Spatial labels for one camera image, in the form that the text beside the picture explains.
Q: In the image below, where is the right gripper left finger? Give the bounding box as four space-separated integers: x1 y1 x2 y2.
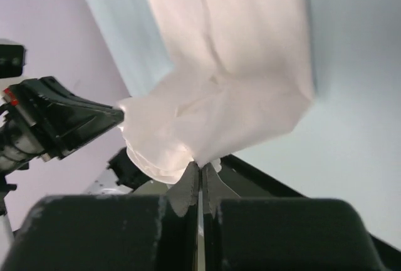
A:
165 161 199 217

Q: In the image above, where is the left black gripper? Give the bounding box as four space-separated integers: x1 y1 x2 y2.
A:
1 76 124 171

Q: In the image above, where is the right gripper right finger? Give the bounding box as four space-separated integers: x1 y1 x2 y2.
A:
202 163 240 217

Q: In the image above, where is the white robot print t-shirt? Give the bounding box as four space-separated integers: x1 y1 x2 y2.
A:
119 0 314 185

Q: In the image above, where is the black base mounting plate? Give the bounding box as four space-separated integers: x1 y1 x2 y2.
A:
219 155 400 270

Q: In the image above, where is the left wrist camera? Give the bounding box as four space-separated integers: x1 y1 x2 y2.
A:
0 39 26 79

